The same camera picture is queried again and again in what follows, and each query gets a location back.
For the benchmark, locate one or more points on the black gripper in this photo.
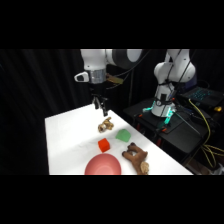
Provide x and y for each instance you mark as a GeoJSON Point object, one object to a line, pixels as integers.
{"type": "Point", "coordinates": [98, 89]}

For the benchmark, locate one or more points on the green triangle block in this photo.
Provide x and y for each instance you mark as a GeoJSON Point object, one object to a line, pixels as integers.
{"type": "Point", "coordinates": [123, 135]}

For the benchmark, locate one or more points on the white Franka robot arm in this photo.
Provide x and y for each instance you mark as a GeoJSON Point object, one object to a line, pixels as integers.
{"type": "Point", "coordinates": [96, 60]}

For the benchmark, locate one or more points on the pink bowl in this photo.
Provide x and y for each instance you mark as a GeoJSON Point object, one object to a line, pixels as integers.
{"type": "Point", "coordinates": [102, 165]}

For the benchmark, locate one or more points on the small tan plush toy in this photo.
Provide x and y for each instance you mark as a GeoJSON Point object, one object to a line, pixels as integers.
{"type": "Point", "coordinates": [105, 125]}

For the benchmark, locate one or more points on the red cube block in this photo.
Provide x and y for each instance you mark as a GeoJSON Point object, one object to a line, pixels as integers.
{"type": "Point", "coordinates": [103, 145]}

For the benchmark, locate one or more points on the large brown plush toy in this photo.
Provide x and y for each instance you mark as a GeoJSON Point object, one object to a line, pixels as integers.
{"type": "Point", "coordinates": [136, 158]}

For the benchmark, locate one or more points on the black curtain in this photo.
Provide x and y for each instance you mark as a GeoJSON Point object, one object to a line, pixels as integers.
{"type": "Point", "coordinates": [33, 100]}

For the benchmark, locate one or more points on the black robot stand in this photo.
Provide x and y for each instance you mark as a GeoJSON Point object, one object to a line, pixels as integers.
{"type": "Point", "coordinates": [180, 133]}

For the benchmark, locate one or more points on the black laptop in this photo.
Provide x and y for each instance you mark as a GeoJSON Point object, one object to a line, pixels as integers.
{"type": "Point", "coordinates": [201, 95]}

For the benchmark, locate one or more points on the small yellow object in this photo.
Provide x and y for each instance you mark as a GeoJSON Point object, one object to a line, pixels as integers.
{"type": "Point", "coordinates": [217, 109]}

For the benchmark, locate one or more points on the yellowish wrist camera mount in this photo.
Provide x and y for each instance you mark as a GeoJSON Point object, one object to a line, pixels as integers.
{"type": "Point", "coordinates": [115, 79]}

